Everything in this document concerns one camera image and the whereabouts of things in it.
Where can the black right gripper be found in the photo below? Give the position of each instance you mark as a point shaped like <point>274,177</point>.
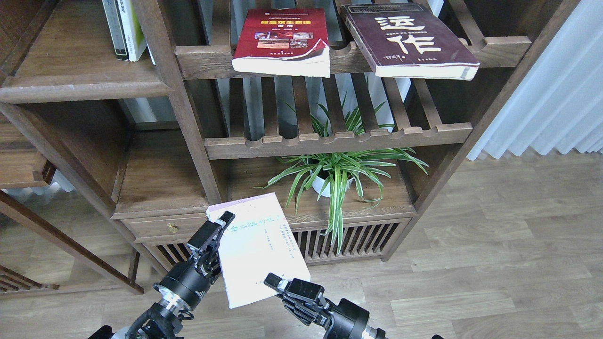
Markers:
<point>306,301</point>

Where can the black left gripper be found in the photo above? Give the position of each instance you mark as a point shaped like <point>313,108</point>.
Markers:
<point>187,282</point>

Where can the pale lavender paperback book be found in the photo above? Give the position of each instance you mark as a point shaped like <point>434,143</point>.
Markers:
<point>259,241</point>

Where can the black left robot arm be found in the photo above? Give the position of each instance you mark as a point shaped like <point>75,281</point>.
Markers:
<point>155,323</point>

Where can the brass drawer knob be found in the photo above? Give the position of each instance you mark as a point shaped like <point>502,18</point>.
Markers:
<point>172,228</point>

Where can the white plant pot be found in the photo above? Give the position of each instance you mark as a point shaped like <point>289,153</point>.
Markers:
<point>324,182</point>

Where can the spider plant green leaves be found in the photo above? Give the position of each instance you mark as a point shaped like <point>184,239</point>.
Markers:
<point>367,163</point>

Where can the dark wooden bookshelf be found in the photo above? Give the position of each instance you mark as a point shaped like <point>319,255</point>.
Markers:
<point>151,144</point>

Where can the red paperback book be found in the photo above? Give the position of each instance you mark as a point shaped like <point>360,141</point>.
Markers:
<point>292,41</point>

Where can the white green upright book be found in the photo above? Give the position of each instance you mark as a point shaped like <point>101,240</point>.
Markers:
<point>134,35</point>

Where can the maroon book white characters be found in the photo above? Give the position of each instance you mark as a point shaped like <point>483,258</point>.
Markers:
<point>407,40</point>

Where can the white sheer curtain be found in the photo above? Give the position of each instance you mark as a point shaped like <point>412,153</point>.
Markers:
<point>558,106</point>

